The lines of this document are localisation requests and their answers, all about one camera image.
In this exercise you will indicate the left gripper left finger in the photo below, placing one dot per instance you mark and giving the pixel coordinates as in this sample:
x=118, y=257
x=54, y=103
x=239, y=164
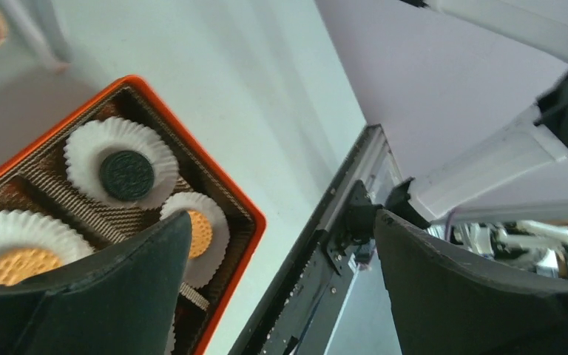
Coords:
x=120, y=300

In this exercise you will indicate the white paper cup front-right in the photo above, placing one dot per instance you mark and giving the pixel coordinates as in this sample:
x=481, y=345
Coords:
x=200, y=271

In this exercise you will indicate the round orange cookie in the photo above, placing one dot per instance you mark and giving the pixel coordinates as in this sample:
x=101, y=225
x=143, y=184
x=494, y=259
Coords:
x=19, y=264
x=202, y=234

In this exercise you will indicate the white paper cup back-right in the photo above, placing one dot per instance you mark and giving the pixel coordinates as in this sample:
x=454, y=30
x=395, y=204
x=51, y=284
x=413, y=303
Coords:
x=89, y=144

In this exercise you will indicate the white paper cup front-middle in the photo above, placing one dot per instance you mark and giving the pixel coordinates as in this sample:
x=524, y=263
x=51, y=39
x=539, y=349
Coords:
x=170, y=342

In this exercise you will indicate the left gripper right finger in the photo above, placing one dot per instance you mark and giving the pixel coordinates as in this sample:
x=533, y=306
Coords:
x=446, y=300

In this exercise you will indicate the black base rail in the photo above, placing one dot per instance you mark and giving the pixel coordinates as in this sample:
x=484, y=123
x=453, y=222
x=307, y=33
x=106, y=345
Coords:
x=300, y=308

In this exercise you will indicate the metal tongs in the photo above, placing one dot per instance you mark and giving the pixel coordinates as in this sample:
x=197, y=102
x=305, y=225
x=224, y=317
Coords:
x=43, y=27

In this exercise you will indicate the white paper cup back-middle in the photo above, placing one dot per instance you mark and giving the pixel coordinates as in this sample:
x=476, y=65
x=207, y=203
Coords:
x=25, y=229

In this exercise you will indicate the orange tin box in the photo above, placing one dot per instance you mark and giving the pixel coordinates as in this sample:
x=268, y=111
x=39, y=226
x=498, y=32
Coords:
x=35, y=180

